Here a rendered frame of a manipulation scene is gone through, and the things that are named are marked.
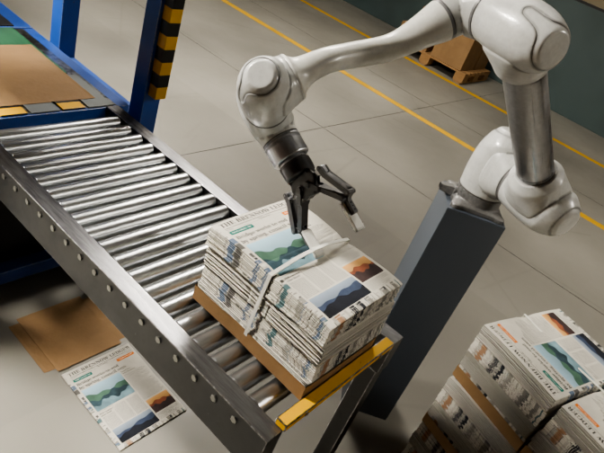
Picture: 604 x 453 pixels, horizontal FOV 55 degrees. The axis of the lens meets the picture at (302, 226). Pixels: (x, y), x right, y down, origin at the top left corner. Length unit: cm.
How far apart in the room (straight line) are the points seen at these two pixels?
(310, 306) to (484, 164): 89
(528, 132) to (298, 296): 72
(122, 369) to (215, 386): 106
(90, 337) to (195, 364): 114
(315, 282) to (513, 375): 73
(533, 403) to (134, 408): 132
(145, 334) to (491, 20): 104
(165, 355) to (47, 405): 90
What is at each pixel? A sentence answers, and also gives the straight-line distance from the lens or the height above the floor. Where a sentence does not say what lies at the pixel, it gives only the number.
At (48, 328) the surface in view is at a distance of 244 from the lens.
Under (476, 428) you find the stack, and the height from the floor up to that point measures 55.
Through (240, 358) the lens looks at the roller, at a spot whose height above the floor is 79.
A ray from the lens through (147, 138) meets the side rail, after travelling 209.
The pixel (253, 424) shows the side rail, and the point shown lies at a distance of 125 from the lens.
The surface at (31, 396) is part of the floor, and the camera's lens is 224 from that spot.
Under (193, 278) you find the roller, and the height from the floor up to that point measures 79.
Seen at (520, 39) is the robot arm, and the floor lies 159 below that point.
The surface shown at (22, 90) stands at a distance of 226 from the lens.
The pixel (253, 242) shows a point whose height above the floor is 103.
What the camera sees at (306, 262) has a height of 103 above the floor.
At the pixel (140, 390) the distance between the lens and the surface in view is 227.
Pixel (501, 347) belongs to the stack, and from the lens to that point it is 177.
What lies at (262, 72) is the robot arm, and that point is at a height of 141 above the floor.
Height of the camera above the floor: 177
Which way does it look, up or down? 32 degrees down
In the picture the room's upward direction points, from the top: 21 degrees clockwise
